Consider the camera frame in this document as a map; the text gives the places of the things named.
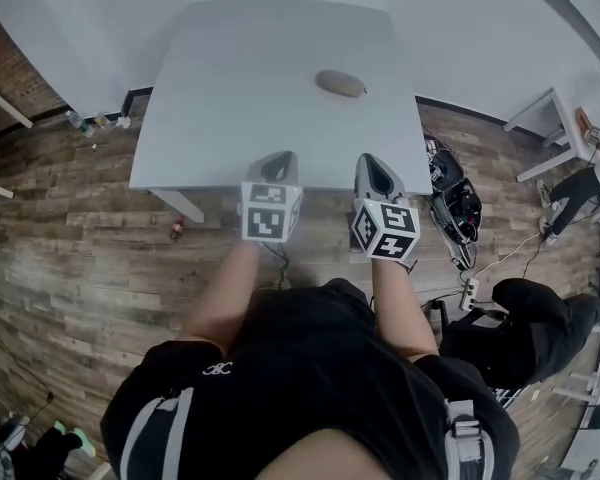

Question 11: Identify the grey harness strap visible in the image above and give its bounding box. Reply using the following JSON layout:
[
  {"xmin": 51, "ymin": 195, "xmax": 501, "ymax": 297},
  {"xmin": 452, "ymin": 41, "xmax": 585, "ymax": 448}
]
[
  {"xmin": 442, "ymin": 398, "xmax": 496, "ymax": 480},
  {"xmin": 120, "ymin": 386, "xmax": 196, "ymax": 480}
]

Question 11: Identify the person's black shirt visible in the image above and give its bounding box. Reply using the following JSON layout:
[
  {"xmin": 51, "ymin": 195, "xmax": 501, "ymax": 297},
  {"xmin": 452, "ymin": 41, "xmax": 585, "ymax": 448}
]
[{"xmin": 99, "ymin": 277, "xmax": 521, "ymax": 480}]

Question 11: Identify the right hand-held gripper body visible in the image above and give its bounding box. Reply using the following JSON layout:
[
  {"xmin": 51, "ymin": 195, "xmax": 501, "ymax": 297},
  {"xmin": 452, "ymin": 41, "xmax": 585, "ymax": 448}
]
[{"xmin": 349, "ymin": 152, "xmax": 422, "ymax": 262}]

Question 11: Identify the grey-brown glasses case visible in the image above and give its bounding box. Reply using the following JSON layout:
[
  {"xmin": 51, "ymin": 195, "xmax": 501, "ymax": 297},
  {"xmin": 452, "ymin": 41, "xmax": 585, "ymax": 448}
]
[{"xmin": 313, "ymin": 69, "xmax": 369, "ymax": 101}]

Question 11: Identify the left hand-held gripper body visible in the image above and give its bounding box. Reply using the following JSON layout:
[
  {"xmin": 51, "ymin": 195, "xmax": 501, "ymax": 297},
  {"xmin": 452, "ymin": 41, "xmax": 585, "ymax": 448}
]
[{"xmin": 237, "ymin": 150, "xmax": 305, "ymax": 244}]

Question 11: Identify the white power strip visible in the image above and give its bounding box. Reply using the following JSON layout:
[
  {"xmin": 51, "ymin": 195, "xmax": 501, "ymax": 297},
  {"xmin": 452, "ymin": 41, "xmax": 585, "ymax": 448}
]
[{"xmin": 459, "ymin": 277, "xmax": 482, "ymax": 312}]

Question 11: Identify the person's right forearm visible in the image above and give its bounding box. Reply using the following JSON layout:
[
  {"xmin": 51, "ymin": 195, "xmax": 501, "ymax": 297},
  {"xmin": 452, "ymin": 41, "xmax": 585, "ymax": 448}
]
[{"xmin": 369, "ymin": 256, "xmax": 441, "ymax": 364}]

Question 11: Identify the person's left forearm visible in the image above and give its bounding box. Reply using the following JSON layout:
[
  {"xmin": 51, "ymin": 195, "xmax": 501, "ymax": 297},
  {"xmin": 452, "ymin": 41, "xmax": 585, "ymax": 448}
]
[{"xmin": 179, "ymin": 240, "xmax": 262, "ymax": 360}]

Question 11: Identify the clear plastic bottle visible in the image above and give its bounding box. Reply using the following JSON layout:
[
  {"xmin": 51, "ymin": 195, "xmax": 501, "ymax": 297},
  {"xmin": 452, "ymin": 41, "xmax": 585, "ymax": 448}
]
[{"xmin": 64, "ymin": 110, "xmax": 94, "ymax": 139}]

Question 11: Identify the black equipment bag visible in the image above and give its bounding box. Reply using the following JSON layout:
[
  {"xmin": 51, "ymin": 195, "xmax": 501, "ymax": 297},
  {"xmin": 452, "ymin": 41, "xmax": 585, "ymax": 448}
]
[{"xmin": 423, "ymin": 136, "xmax": 484, "ymax": 245}]

